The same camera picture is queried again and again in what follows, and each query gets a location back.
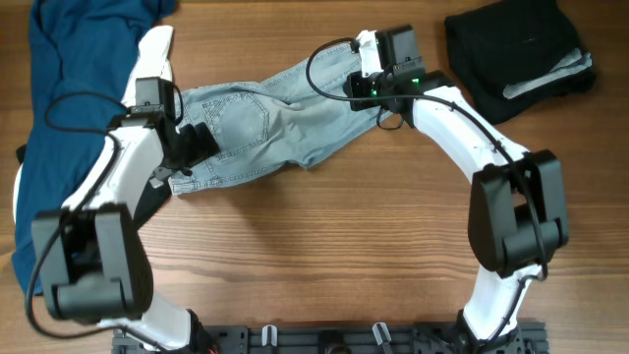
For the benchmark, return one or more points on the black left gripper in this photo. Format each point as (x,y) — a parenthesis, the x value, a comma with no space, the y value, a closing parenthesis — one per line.
(200,146)

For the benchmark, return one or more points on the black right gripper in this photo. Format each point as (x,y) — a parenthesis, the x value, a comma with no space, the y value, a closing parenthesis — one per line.
(353,85)

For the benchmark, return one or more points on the light blue denim jeans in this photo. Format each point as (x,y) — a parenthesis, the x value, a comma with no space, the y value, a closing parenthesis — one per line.
(294,117)

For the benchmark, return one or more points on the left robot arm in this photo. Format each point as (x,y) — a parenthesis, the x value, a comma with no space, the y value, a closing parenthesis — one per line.
(90,260)

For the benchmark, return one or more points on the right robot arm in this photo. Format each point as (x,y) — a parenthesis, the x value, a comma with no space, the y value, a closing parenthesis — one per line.
(517,217)

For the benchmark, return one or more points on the black garment with logo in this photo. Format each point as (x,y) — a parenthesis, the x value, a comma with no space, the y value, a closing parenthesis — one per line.
(151,200)

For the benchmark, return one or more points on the white garment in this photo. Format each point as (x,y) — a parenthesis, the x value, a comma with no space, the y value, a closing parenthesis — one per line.
(147,69)

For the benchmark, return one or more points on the folded black garment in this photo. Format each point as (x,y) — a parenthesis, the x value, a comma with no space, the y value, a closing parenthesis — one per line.
(511,55)

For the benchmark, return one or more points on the blue shirt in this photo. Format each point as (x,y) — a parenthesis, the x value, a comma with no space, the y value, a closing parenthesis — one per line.
(82,55)

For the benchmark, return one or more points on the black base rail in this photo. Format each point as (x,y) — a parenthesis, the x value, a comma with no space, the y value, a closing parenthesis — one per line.
(529,337)

